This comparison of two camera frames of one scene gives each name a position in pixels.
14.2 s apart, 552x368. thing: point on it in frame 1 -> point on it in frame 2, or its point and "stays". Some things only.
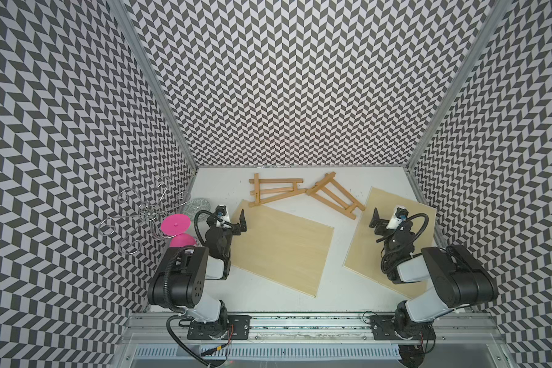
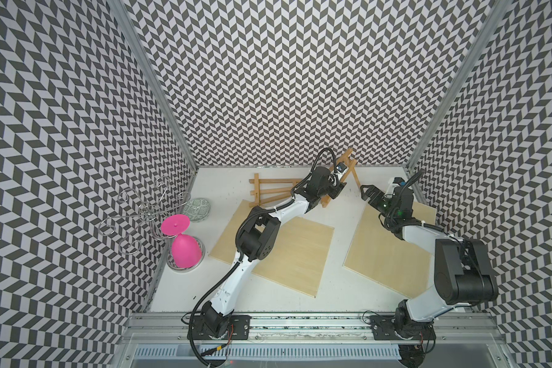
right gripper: (381, 223) -> (372, 188)
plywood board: (281, 248) stays
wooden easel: (326, 189) -> (350, 162)
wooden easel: (267, 189) stays
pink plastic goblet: (175, 225) stays
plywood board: (365, 255) stays
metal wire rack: (150, 214) stays
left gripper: (234, 227) -> (337, 189)
